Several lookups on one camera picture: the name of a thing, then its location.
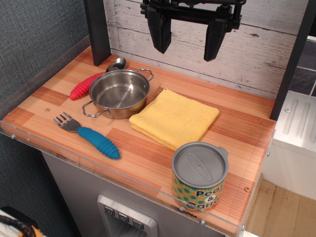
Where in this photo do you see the white toy sink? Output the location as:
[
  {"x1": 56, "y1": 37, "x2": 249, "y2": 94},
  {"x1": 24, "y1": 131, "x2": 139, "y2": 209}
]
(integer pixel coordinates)
[{"x1": 261, "y1": 91, "x2": 316, "y2": 199}]

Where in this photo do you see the yellow folded cloth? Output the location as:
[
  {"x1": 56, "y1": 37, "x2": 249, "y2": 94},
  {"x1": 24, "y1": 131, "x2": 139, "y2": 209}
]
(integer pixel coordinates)
[{"x1": 129, "y1": 88, "x2": 220, "y2": 151}]

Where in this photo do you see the dark left post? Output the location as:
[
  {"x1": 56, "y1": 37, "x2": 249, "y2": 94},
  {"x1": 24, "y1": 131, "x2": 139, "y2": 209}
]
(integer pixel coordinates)
[{"x1": 83, "y1": 0, "x2": 111, "y2": 66}]

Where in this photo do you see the orange black object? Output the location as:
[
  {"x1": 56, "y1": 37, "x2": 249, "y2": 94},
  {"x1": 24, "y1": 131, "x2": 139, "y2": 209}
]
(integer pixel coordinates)
[{"x1": 0, "y1": 206, "x2": 45, "y2": 237}]

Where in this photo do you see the dark right post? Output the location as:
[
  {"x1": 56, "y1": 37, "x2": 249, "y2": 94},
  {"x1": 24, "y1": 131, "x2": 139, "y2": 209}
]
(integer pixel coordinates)
[{"x1": 270, "y1": 0, "x2": 316, "y2": 121}]

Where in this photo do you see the red handled spoon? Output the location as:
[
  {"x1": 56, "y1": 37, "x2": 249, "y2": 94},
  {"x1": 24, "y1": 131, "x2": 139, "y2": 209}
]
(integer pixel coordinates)
[{"x1": 69, "y1": 57, "x2": 126, "y2": 100}]

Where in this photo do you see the peas and carrots can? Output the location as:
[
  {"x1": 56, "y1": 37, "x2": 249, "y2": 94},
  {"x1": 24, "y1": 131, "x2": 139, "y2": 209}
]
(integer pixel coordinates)
[{"x1": 172, "y1": 142, "x2": 229, "y2": 211}]

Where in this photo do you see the grey dispenser panel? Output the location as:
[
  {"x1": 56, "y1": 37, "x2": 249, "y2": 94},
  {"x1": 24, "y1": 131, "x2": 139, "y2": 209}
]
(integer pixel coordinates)
[{"x1": 97, "y1": 195, "x2": 158, "y2": 237}]

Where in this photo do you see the stainless steel pot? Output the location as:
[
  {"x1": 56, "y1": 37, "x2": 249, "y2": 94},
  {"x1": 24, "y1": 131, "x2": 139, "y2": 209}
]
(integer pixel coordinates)
[{"x1": 82, "y1": 68, "x2": 155, "y2": 119}]

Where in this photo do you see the blue handled fork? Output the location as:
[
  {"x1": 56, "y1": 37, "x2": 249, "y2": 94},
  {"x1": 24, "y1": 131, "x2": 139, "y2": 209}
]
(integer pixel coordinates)
[{"x1": 53, "y1": 112, "x2": 120, "y2": 159}]

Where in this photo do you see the dark post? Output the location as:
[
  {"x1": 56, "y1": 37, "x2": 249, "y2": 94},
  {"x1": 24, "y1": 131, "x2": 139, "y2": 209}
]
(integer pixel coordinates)
[
  {"x1": 270, "y1": 0, "x2": 316, "y2": 121},
  {"x1": 83, "y1": 0, "x2": 111, "y2": 66}
]

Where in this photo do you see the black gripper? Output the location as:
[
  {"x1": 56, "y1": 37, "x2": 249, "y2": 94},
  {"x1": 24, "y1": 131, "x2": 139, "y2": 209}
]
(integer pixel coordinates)
[{"x1": 140, "y1": 0, "x2": 246, "y2": 62}]

